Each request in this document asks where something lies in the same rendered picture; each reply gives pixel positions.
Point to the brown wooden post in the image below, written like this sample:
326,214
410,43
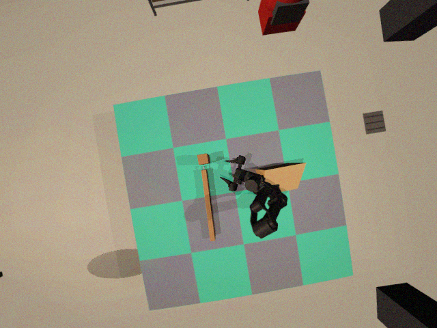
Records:
203,159

